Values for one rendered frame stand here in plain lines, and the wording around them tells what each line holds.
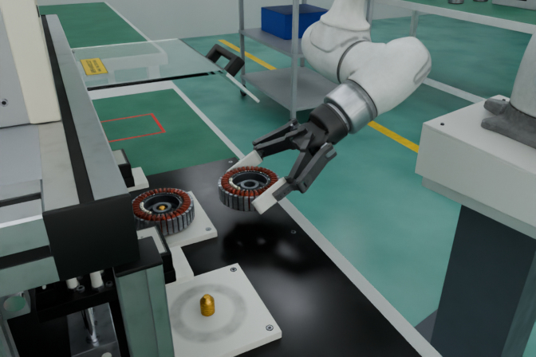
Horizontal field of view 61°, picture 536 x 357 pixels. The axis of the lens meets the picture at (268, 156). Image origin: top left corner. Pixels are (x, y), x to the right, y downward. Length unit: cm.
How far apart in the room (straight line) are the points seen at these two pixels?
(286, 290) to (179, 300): 16
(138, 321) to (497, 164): 78
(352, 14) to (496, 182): 43
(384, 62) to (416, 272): 128
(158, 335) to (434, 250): 185
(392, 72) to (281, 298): 43
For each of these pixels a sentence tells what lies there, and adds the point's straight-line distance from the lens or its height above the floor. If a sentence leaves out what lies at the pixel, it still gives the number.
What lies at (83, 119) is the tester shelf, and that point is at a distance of 38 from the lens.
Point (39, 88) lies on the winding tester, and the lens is 38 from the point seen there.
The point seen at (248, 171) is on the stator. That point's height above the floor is 85.
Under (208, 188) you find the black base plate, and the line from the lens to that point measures 94.
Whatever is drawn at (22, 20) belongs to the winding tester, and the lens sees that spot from 37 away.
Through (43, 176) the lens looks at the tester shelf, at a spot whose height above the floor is 112.
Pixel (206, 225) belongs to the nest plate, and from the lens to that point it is 81.
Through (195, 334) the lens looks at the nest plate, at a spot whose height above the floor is 78.
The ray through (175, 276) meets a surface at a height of 89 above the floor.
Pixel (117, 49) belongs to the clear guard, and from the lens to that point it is 83.
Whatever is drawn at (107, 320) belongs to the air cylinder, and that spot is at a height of 82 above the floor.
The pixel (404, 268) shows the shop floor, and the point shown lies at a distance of 199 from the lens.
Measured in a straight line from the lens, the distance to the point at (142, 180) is 77.
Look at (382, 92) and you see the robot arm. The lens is 83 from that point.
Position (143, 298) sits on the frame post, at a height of 102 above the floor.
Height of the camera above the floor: 125
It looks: 27 degrees down
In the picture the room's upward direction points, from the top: straight up
